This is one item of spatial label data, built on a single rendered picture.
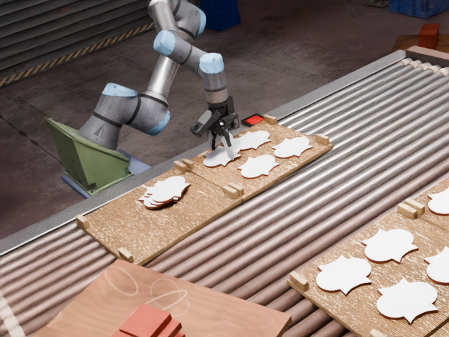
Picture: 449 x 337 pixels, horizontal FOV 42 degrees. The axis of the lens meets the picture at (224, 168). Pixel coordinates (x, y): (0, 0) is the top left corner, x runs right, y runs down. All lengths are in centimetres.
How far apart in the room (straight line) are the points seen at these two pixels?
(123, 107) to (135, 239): 60
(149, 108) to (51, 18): 444
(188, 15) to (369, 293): 133
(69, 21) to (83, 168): 463
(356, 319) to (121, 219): 83
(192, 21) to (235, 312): 134
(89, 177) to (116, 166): 11
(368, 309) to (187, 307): 41
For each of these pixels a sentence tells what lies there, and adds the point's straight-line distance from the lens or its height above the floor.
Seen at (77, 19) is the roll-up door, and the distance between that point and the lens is 672.
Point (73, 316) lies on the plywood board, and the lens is 144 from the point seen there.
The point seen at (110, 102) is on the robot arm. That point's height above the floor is 115.
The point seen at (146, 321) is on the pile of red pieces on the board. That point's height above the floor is 121.
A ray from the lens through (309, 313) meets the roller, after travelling 148.
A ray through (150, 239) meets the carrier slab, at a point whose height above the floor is 94.
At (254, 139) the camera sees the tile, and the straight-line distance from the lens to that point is 214.
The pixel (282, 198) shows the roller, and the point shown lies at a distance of 184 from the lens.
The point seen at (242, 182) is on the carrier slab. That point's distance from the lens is 192.
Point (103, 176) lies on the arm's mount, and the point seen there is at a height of 92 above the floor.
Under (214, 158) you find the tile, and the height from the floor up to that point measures 95.
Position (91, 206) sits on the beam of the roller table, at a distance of 204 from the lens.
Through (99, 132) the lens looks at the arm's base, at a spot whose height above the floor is 106.
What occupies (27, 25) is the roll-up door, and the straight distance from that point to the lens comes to 653.
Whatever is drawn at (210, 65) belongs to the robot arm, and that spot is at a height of 129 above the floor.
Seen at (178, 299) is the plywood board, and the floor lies 104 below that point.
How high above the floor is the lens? 195
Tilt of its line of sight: 30 degrees down
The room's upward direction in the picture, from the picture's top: 11 degrees counter-clockwise
